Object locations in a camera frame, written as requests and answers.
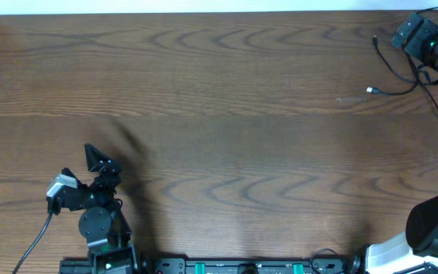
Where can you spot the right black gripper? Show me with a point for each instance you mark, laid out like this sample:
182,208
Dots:
414,44

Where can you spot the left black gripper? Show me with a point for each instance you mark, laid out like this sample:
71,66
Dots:
99,183

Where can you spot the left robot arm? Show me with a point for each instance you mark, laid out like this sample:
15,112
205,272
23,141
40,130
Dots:
102,222

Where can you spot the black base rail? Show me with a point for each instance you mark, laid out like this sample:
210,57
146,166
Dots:
242,266

